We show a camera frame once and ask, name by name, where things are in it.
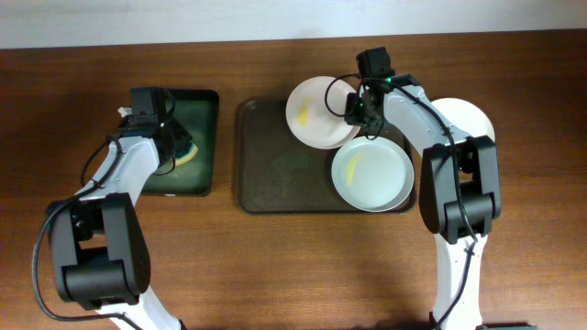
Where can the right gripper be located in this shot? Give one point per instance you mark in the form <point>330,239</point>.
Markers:
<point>351,115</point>

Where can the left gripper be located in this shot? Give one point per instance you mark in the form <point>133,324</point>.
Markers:
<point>180,128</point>

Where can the white plate top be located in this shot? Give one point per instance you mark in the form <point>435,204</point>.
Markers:
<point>310,121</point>

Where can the white plate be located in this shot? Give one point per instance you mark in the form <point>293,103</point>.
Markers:
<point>310,121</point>
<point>465,116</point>

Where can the green yellow sponge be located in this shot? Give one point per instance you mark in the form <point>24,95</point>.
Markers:
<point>185,154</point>

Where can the brown serving tray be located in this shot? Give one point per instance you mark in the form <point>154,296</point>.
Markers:
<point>278,174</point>

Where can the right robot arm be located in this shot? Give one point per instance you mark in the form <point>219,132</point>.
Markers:
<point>459,182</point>

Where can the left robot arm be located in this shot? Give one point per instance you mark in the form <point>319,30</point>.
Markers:
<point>99,255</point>

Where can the black water tray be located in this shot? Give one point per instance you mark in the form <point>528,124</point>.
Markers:
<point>197,110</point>

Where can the light blue plate right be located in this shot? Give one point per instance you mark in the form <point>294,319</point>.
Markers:
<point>372,175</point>

